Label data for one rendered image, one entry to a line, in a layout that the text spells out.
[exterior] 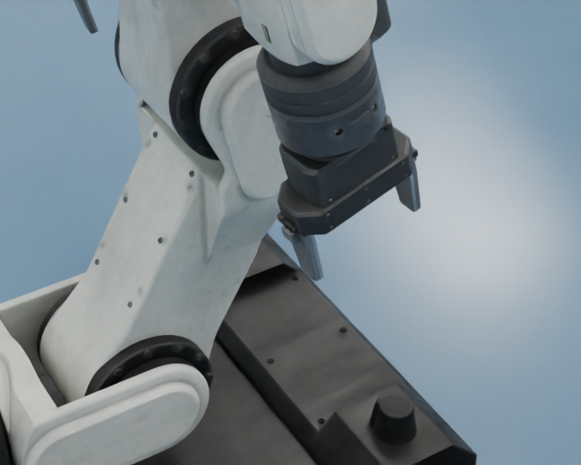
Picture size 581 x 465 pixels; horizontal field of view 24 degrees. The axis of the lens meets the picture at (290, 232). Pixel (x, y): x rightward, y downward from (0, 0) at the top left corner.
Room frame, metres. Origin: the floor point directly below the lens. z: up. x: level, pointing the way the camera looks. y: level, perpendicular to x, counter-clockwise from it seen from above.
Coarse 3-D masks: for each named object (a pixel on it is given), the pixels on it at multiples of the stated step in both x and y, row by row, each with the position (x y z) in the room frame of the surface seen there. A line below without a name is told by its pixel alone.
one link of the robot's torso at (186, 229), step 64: (256, 128) 0.99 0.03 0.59; (128, 192) 1.07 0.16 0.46; (192, 192) 1.01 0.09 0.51; (256, 192) 0.99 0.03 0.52; (128, 256) 1.02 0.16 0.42; (192, 256) 1.01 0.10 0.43; (64, 320) 1.02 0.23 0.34; (128, 320) 0.97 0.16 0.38; (192, 320) 1.00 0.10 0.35; (64, 384) 0.97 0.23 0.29
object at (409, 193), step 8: (416, 160) 0.92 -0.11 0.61; (416, 168) 0.91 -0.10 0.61; (416, 176) 0.91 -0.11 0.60; (400, 184) 0.92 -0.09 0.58; (408, 184) 0.91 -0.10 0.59; (416, 184) 0.91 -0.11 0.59; (400, 192) 0.92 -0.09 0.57; (408, 192) 0.91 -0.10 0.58; (416, 192) 0.91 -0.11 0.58; (400, 200) 0.93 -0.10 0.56; (408, 200) 0.92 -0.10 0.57; (416, 200) 0.91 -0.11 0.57; (408, 208) 0.92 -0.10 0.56; (416, 208) 0.91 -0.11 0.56
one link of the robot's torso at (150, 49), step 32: (128, 0) 1.06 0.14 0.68; (160, 0) 1.00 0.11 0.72; (192, 0) 1.01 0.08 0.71; (224, 0) 1.03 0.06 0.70; (128, 32) 1.07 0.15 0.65; (160, 32) 1.01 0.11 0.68; (192, 32) 1.01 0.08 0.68; (224, 32) 1.01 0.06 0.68; (128, 64) 1.07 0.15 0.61; (160, 64) 1.01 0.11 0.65; (192, 64) 1.00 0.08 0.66; (160, 96) 1.01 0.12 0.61; (192, 96) 0.99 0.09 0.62; (192, 128) 0.99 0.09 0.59
